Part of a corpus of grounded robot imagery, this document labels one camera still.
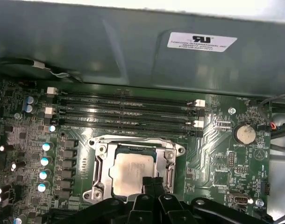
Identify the blue capacitor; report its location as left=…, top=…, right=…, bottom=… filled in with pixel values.
left=24, top=104, right=38, bottom=114
left=24, top=95, right=38, bottom=105

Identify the square CPU chip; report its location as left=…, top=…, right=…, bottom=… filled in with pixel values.
left=109, top=153, right=158, bottom=196

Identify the black open PC case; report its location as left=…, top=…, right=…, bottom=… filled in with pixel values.
left=0, top=0, right=285, bottom=224

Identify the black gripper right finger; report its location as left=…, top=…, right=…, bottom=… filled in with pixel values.
left=153, top=176, right=274, bottom=224

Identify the white label sticker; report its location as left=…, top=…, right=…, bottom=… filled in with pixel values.
left=167, top=32, right=238, bottom=52

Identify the metal socket cover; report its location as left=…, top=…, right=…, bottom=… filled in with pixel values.
left=93, top=142, right=178, bottom=196

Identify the green motherboard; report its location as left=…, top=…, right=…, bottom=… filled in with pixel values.
left=0, top=78, right=274, bottom=224

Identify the round coin battery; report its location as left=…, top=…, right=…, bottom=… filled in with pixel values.
left=233, top=123, right=257, bottom=145

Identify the thin black fan wire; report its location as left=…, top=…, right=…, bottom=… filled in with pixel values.
left=249, top=92, right=285, bottom=131

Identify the black cable with white tie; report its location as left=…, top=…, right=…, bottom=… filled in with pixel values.
left=0, top=58, right=84, bottom=83

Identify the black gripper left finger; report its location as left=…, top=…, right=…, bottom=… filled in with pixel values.
left=73, top=176, right=155, bottom=224

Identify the internal USB port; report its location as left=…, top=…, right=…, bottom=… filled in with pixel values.
left=228, top=190, right=253, bottom=209

